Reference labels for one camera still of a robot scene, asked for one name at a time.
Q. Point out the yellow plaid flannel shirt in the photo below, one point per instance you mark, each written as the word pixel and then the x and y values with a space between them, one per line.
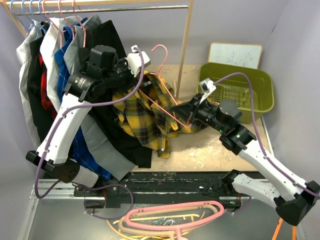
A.
pixel 140 117

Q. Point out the aluminium frame rail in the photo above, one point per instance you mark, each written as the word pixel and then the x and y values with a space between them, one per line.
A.
pixel 50 192

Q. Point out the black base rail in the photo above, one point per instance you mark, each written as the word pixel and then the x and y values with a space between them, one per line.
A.
pixel 160 187

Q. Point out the red plaid hanging shirt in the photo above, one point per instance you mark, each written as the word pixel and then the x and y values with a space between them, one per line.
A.
pixel 45 101

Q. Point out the olive green plastic bin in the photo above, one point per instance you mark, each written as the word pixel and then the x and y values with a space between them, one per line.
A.
pixel 236 88

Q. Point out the light grey hanging shirt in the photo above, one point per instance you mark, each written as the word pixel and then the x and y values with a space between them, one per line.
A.
pixel 24 57

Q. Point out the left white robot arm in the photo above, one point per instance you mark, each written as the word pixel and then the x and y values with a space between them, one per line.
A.
pixel 103 71

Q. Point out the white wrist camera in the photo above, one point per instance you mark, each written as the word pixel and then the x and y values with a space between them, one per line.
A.
pixel 208 87
pixel 134 61

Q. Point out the blue wire hanger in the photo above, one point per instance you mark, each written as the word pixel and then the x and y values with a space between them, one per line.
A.
pixel 23 17

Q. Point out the blue checked hanging shirt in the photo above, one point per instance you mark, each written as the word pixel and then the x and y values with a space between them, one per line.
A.
pixel 82 155

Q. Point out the black hanging shirt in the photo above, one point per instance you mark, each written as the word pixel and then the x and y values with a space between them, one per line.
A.
pixel 98 33

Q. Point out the small whiteboard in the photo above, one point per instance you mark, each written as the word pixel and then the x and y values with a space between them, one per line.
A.
pixel 246 55

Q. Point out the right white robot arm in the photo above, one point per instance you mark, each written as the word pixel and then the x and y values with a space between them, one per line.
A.
pixel 291 196

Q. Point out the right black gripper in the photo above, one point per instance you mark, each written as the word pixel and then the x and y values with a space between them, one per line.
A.
pixel 184 111

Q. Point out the wooden clothes rack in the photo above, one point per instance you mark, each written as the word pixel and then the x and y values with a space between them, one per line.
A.
pixel 54 7

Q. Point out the pink wire hanger on shirt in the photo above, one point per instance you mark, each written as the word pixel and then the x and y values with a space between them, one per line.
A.
pixel 67 22

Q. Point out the orange plastic hanger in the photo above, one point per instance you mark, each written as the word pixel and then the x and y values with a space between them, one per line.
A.
pixel 278 227

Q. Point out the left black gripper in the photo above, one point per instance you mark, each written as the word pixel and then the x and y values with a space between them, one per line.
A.
pixel 132 81

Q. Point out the yellow plastic hanger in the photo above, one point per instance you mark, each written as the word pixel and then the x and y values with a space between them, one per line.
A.
pixel 145 237

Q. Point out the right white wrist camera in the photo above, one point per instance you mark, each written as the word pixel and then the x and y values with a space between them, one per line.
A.
pixel 208 87

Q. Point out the pink wire hanger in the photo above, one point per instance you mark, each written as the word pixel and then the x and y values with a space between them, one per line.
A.
pixel 166 94
pixel 67 22

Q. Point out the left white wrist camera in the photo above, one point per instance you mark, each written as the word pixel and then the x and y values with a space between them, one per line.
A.
pixel 134 61

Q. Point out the white hanging shirt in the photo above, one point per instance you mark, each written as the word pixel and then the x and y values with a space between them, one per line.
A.
pixel 52 78

